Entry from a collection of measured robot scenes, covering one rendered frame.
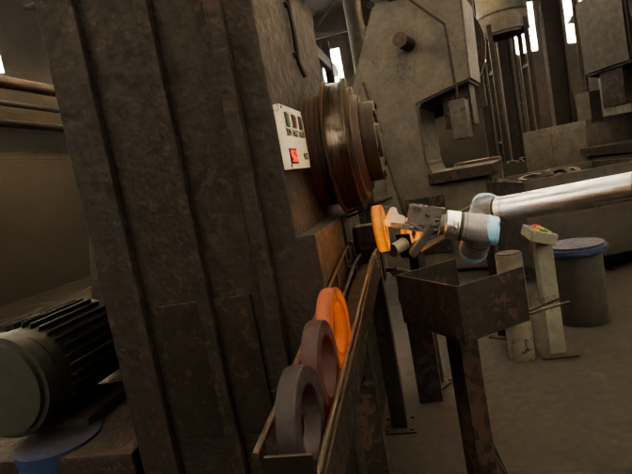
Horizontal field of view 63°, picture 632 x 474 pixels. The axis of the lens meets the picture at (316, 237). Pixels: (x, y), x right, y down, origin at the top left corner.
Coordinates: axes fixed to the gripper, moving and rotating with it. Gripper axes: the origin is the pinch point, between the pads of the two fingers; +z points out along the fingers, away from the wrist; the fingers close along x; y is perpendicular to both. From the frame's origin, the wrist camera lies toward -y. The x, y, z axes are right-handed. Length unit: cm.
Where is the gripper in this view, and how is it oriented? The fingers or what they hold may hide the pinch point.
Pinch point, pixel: (380, 222)
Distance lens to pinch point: 167.3
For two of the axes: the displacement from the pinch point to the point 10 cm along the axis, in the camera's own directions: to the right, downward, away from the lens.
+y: 1.0, -9.8, -1.7
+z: -9.7, -1.3, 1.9
